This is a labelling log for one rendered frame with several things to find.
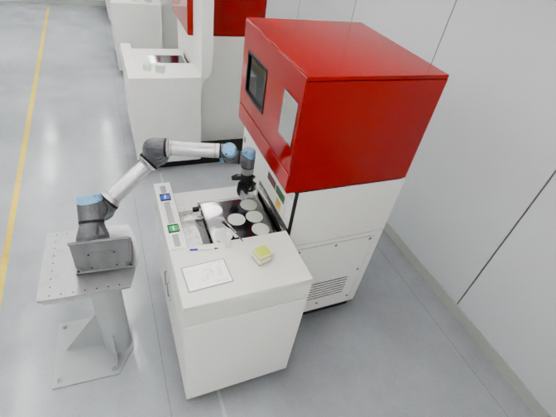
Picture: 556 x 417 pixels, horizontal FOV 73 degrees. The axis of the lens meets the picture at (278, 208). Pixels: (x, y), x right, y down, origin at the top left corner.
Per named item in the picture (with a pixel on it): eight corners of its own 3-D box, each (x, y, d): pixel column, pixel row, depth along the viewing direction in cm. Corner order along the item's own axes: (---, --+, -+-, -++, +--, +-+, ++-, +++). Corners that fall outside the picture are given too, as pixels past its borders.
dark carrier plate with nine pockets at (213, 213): (255, 197, 235) (255, 196, 235) (275, 235, 212) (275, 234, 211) (199, 204, 223) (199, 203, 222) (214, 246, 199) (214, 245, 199)
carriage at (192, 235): (191, 213, 223) (191, 208, 221) (205, 257, 198) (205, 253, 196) (177, 214, 220) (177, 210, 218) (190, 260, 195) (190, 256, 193)
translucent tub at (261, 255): (262, 252, 191) (264, 242, 187) (271, 262, 187) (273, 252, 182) (250, 257, 187) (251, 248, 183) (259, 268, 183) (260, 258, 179)
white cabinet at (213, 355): (240, 264, 310) (249, 184, 257) (284, 374, 244) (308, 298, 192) (159, 280, 286) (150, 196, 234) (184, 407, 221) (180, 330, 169)
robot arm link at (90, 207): (73, 222, 179) (70, 193, 180) (84, 222, 192) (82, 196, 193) (99, 218, 180) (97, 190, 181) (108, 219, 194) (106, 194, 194)
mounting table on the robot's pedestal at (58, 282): (43, 318, 177) (35, 301, 169) (52, 250, 208) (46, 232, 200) (144, 300, 192) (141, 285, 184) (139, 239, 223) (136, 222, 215)
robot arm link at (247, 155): (241, 145, 209) (256, 146, 210) (239, 161, 216) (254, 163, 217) (240, 152, 203) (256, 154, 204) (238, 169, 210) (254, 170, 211)
